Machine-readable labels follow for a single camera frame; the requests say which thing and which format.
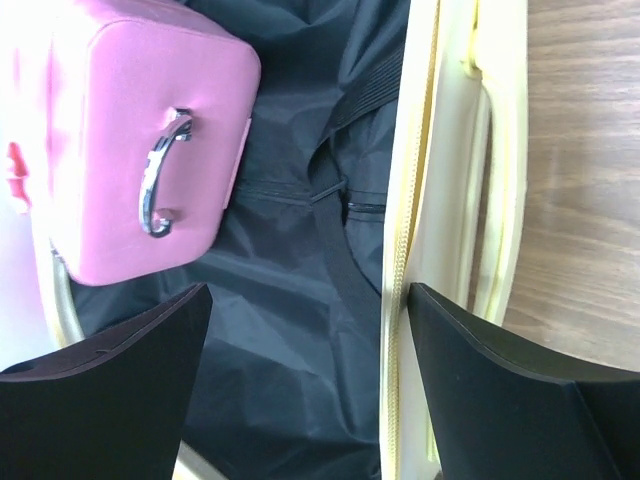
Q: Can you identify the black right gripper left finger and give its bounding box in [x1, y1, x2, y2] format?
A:
[1, 284, 212, 479]

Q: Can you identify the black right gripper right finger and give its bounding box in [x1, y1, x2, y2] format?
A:
[407, 283, 639, 480]

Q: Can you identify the pink cosmetic case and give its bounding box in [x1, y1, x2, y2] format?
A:
[1, 1, 261, 285]

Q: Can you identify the cream yellow suitcase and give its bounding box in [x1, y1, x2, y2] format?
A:
[38, 1, 528, 479]

